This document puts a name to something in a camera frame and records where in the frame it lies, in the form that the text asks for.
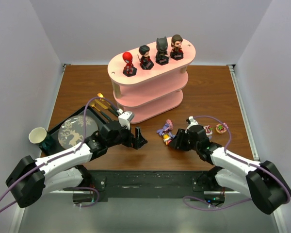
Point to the purple bunny pink cotton candy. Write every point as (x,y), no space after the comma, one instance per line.
(168,126)

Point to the dark bat hero figure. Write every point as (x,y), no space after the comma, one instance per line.
(161,55)

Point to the black rectangular tray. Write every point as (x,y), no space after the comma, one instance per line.
(53,129)

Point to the gold knife green handle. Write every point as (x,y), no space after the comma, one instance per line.
(105,107)

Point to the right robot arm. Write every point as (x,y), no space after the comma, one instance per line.
(262,183)

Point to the white paper cup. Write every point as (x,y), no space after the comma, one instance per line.
(37,135)

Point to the dark green glass cup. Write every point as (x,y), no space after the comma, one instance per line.
(47,143)

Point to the gold fork green handle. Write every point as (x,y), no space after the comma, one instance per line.
(102,99)

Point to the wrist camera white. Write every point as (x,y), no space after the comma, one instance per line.
(125,117)
(191,122)

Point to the aluminium frame rail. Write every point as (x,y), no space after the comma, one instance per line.
(279,220)

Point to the black haired red figure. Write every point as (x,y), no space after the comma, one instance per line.
(145,61)

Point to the gold spoon green handle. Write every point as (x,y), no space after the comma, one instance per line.
(101,112)

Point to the red spider hero figure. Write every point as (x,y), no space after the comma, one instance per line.
(129,69)

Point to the pink bear strawberry tart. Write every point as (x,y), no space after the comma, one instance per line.
(221,128)

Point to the round deer pattern plate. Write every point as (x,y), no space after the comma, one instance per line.
(71,131)

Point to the ice cream cone bear toy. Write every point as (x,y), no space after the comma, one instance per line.
(167,138)

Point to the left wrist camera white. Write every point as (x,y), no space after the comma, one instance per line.
(125,117)

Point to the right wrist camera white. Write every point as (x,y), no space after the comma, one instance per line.
(191,122)

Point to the pink bear cake square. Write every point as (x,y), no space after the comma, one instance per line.
(208,131)

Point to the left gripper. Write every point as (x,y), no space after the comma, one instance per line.
(132,139)

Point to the pink three-tier shelf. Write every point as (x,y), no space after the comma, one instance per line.
(150,92)

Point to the brown haired hero figure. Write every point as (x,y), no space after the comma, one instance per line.
(176,51)

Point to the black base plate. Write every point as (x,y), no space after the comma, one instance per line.
(151,184)

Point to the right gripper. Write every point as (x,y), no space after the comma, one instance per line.
(180,140)

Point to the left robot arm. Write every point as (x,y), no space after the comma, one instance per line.
(33,178)

